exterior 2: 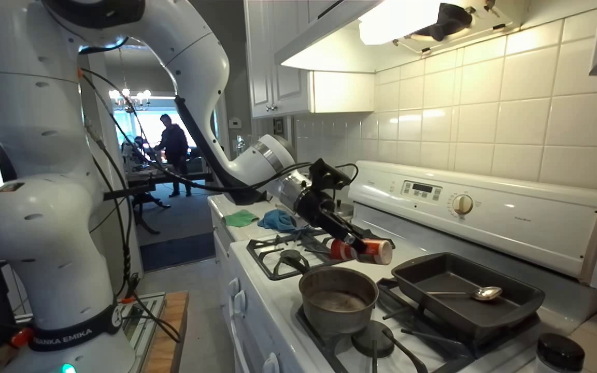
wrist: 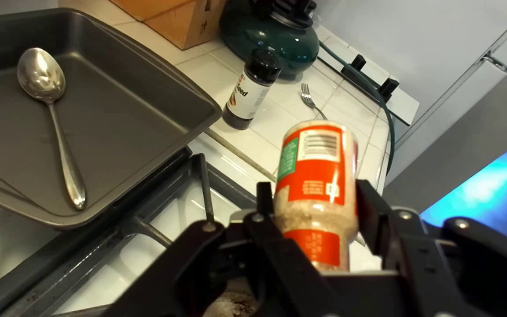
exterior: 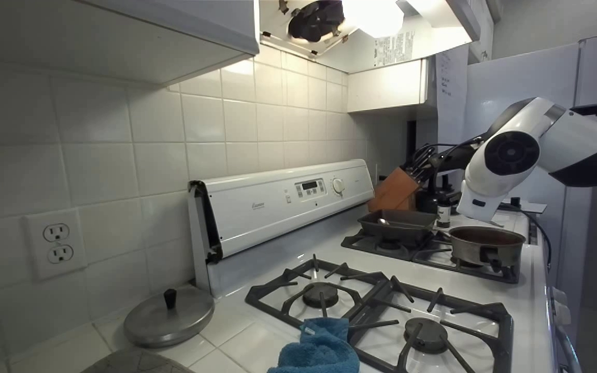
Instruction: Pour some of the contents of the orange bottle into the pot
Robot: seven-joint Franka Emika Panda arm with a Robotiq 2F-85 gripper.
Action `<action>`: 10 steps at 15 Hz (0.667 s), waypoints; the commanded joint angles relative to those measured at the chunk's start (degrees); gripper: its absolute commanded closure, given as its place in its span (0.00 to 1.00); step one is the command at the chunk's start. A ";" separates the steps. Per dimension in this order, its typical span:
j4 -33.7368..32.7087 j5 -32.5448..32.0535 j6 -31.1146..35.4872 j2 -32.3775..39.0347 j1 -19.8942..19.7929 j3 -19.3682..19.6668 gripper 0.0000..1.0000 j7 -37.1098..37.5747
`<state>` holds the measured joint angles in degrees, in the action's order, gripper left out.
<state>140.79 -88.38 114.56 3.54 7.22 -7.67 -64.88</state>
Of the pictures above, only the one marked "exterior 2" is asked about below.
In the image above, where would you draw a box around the white gas stove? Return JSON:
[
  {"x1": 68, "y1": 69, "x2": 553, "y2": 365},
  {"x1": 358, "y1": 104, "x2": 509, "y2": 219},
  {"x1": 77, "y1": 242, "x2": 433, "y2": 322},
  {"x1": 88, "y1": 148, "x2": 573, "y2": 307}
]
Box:
[{"x1": 227, "y1": 159, "x2": 597, "y2": 373}]

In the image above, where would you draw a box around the white range hood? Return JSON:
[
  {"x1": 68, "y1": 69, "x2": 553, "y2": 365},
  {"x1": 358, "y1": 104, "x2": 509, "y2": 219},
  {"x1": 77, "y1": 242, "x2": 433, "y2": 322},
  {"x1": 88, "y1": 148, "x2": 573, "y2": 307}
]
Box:
[{"x1": 281, "y1": 0, "x2": 528, "y2": 74}]

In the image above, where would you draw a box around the black rectangular baking pan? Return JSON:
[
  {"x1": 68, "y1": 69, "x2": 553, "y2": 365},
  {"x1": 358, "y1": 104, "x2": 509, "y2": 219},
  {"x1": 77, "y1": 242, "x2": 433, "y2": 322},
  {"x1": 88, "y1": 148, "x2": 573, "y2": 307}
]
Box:
[{"x1": 390, "y1": 250, "x2": 548, "y2": 348}]

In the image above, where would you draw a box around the black range hood fan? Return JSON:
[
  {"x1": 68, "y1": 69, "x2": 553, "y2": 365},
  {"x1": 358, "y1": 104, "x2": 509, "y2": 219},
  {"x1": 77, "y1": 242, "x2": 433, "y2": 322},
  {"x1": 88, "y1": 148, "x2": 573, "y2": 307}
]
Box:
[{"x1": 415, "y1": 1, "x2": 476, "y2": 43}]

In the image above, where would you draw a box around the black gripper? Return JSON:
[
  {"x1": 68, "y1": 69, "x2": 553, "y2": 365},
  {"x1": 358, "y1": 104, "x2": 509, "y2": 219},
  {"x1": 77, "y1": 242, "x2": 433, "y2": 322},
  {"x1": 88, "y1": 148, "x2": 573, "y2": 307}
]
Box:
[{"x1": 290, "y1": 172, "x2": 398, "y2": 262}]

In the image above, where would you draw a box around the wooden board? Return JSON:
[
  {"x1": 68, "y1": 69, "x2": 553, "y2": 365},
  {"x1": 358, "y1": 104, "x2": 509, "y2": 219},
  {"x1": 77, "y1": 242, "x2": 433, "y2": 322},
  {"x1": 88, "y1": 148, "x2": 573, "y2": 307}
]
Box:
[{"x1": 140, "y1": 287, "x2": 190, "y2": 373}]

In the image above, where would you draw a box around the black empty burner grate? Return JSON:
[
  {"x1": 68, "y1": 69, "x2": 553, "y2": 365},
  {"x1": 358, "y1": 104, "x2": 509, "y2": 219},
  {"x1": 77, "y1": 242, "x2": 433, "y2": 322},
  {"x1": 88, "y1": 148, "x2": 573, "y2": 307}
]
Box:
[{"x1": 245, "y1": 225, "x2": 398, "y2": 282}]

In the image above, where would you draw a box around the metal spoon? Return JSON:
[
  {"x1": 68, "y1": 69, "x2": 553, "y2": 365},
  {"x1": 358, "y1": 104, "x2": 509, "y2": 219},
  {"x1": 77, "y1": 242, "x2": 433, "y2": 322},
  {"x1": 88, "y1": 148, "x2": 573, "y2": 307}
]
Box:
[{"x1": 426, "y1": 284, "x2": 506, "y2": 305}]

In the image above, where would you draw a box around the white base cabinet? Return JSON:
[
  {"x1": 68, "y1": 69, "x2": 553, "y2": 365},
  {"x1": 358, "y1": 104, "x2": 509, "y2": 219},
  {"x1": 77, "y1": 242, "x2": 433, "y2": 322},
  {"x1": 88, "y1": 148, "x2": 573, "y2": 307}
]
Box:
[{"x1": 212, "y1": 204, "x2": 287, "y2": 373}]

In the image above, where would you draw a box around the person in dark clothes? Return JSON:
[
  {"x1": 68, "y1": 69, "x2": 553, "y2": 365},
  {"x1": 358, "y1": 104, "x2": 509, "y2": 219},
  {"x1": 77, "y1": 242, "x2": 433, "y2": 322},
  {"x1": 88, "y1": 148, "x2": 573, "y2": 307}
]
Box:
[{"x1": 156, "y1": 112, "x2": 192, "y2": 199}]

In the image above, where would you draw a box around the round metal pot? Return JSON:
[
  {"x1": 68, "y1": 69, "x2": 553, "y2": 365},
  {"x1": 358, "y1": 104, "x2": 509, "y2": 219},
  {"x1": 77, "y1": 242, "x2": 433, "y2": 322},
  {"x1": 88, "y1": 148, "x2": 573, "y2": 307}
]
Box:
[{"x1": 296, "y1": 265, "x2": 382, "y2": 339}]

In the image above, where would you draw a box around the stove clock display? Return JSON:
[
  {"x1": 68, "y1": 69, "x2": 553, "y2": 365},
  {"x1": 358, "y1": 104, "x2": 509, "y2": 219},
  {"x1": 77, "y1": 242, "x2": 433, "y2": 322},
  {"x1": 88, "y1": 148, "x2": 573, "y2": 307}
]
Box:
[{"x1": 400, "y1": 177, "x2": 444, "y2": 203}]

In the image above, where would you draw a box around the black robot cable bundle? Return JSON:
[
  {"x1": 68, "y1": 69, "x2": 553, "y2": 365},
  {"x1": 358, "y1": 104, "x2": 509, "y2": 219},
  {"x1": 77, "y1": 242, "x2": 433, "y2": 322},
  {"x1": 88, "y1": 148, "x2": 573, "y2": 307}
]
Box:
[{"x1": 77, "y1": 63, "x2": 356, "y2": 344}]

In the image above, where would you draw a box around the black countertop device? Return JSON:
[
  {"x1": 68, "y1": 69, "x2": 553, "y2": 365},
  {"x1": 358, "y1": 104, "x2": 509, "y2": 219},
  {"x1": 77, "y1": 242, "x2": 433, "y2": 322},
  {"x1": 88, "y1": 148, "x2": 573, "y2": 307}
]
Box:
[{"x1": 233, "y1": 184, "x2": 268, "y2": 206}]

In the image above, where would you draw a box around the blue cloth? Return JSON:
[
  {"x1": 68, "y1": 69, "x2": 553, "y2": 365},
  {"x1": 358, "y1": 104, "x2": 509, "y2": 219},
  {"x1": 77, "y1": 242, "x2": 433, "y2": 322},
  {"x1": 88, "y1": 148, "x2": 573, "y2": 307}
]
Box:
[{"x1": 255, "y1": 206, "x2": 307, "y2": 236}]

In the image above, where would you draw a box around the chandelier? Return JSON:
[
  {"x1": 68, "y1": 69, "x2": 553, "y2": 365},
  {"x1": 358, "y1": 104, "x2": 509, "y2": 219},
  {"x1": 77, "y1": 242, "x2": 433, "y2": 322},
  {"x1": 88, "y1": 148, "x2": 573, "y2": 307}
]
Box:
[{"x1": 107, "y1": 85, "x2": 154, "y2": 113}]

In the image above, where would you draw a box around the red base plug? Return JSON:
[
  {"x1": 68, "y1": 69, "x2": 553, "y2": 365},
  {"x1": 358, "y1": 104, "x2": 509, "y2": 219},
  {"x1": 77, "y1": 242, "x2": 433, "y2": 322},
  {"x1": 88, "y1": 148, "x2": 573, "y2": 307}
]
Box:
[{"x1": 7, "y1": 326, "x2": 36, "y2": 351}]

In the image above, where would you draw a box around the dark background table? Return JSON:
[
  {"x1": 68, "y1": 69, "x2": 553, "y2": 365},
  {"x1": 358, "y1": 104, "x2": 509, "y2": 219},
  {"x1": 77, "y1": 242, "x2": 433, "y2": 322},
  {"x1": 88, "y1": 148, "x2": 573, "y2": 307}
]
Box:
[{"x1": 126, "y1": 163, "x2": 215, "y2": 236}]

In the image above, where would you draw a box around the orange capped spice bottle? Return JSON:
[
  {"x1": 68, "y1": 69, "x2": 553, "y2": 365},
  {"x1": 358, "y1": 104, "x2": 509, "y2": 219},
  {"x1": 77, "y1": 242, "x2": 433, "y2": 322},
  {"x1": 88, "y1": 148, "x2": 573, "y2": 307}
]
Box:
[{"x1": 323, "y1": 233, "x2": 397, "y2": 267}]

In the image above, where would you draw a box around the stove control knob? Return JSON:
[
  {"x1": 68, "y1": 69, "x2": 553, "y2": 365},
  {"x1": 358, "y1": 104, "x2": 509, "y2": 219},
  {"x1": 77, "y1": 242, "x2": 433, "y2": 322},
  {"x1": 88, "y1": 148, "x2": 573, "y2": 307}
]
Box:
[{"x1": 453, "y1": 193, "x2": 474, "y2": 217}]

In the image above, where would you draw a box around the large white wall cabinet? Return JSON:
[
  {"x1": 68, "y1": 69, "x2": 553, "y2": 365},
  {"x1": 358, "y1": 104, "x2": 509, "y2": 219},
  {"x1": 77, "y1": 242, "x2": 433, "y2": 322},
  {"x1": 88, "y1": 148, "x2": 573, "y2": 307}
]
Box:
[{"x1": 242, "y1": 0, "x2": 377, "y2": 120}]

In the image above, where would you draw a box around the green sponge cloth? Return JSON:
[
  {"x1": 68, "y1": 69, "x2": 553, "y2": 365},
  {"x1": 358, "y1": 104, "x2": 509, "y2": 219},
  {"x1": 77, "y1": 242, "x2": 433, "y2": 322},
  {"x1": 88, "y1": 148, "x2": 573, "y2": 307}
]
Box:
[{"x1": 222, "y1": 209, "x2": 262, "y2": 230}]

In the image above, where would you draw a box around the black burner grate under cookware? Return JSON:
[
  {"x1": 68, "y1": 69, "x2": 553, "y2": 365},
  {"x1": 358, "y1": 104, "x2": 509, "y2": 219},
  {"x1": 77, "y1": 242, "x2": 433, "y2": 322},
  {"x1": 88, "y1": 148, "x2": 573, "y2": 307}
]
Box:
[{"x1": 294, "y1": 275, "x2": 543, "y2": 373}]

